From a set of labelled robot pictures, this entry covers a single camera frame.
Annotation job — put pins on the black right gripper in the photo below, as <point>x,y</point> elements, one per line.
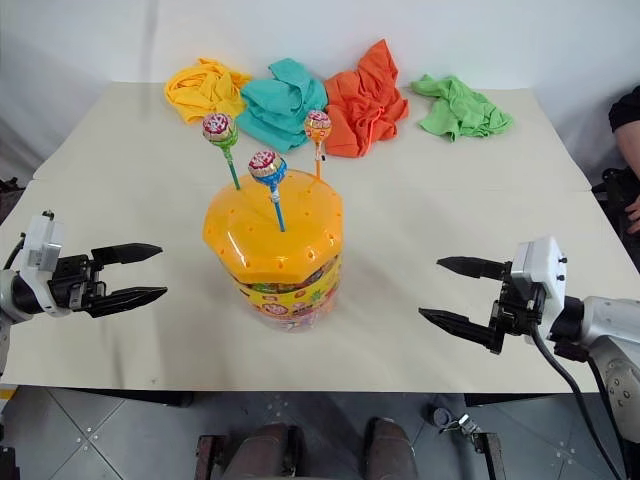
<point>517,312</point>

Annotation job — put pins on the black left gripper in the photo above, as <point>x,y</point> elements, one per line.
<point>73,287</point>

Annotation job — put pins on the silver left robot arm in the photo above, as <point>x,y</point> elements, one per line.
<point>20,298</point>

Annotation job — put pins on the orange lollipop display jar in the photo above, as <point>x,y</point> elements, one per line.
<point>280,250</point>

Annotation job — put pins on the green stick lollipop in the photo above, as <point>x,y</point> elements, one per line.
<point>221,134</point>

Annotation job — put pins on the blue stick lollipop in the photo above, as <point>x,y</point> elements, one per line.
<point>268,172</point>

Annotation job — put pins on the orange stick lollipop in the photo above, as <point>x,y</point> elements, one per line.
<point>318,131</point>

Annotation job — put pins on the black caster wheel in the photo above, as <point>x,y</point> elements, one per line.
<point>442,417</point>

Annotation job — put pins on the dark rounded robot foot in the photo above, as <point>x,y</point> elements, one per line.
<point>262,452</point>
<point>390,450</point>

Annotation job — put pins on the light green crumpled cloth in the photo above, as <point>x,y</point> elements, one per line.
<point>462,107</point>

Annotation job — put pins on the yellow crumpled cloth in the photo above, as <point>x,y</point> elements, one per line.
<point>207,90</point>

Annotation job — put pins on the orange crumpled cloth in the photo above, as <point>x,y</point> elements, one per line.
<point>365,105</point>

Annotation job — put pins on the teal crumpled cloth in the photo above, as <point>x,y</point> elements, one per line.
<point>280,105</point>

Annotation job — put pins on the seated person in black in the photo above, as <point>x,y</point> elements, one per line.
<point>627,130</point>

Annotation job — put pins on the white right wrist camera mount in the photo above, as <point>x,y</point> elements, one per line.
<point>541,270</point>

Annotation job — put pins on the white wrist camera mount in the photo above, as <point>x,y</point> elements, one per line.
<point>541,270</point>
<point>41,243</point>

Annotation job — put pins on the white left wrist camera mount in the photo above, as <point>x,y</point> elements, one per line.
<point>41,243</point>

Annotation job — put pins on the black chair frame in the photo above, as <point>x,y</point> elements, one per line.
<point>612,192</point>

